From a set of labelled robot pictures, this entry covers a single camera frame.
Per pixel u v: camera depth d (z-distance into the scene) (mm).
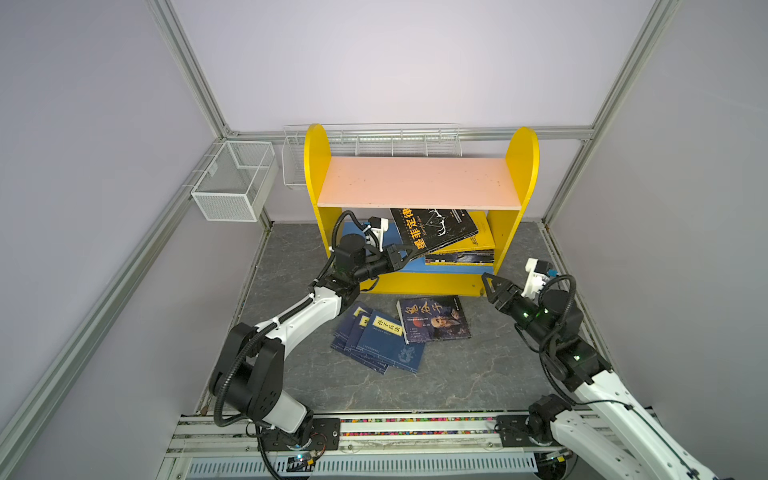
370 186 738
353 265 652
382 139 938
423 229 789
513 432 731
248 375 433
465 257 890
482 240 893
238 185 946
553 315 527
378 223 737
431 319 915
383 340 862
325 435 736
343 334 886
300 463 723
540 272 628
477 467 643
